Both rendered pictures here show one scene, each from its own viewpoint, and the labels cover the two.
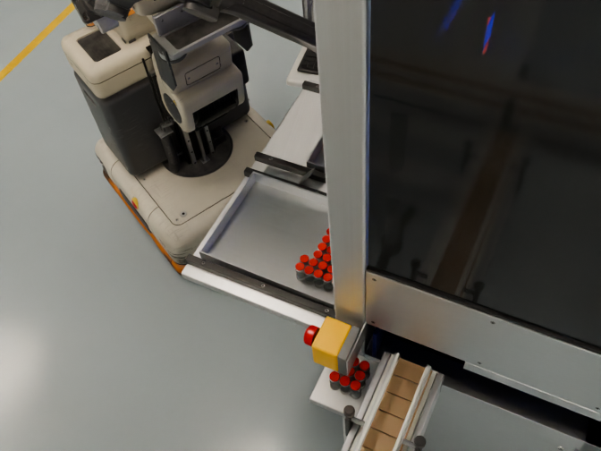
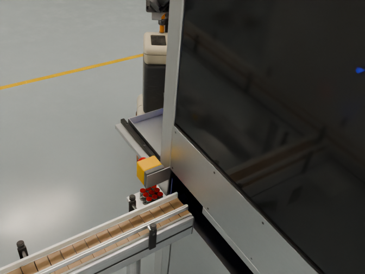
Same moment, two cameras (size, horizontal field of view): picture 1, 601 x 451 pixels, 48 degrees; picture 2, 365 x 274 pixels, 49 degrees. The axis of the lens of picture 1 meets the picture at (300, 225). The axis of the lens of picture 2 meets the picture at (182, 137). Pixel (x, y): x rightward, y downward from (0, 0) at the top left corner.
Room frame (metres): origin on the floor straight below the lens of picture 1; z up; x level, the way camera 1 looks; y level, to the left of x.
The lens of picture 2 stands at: (-0.33, -0.49, 1.99)
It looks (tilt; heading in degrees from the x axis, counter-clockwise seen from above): 39 degrees down; 21
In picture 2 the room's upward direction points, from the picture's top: 6 degrees clockwise
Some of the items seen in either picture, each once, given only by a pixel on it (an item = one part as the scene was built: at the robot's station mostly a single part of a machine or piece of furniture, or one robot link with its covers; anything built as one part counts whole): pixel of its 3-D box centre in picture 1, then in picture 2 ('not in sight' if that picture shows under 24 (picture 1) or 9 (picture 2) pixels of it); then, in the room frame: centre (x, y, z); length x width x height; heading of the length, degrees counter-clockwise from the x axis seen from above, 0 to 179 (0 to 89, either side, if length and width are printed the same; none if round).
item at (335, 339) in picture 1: (335, 344); (150, 171); (0.57, -0.04, 0.99); 0.08 x 0.07 x 0.07; 58
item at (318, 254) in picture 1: (325, 248); not in sight; (0.86, -0.05, 0.90); 0.18 x 0.02 x 0.05; 148
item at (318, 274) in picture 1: (334, 251); not in sight; (0.85, -0.07, 0.90); 0.18 x 0.02 x 0.05; 148
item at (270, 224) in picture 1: (291, 237); (173, 135); (0.90, 0.03, 0.90); 0.34 x 0.26 x 0.04; 58
